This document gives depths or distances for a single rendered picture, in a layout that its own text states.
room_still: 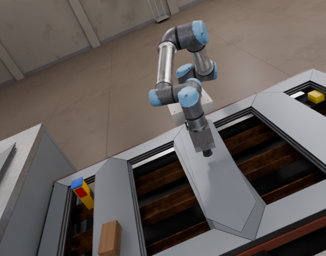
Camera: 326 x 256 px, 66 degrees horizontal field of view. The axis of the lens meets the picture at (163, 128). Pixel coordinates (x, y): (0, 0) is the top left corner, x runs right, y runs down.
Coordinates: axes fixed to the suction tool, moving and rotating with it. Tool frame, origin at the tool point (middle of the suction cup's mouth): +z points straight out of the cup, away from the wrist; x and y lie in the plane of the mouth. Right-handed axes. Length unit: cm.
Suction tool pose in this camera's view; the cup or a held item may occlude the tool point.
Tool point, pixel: (207, 153)
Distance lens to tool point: 111.1
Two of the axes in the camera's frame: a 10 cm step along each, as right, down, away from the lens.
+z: 3.4, 7.8, 5.2
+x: 0.0, -5.6, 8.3
